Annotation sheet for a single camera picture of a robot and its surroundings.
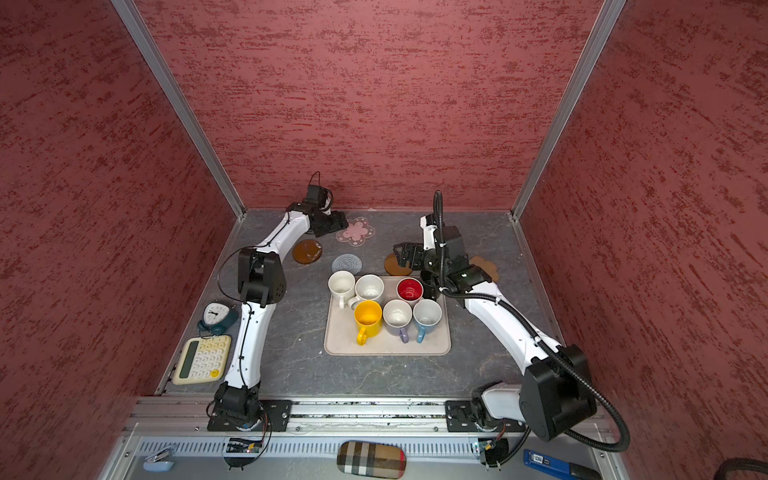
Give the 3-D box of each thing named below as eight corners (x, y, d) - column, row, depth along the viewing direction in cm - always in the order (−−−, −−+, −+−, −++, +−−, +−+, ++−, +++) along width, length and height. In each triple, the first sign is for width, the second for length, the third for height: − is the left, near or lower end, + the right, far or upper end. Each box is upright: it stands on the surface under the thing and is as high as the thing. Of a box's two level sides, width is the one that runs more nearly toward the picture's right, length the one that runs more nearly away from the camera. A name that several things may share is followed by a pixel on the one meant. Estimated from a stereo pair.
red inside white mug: (393, 298, 97) (393, 286, 91) (408, 284, 100) (409, 272, 94) (410, 314, 93) (412, 303, 87) (426, 299, 97) (428, 287, 91)
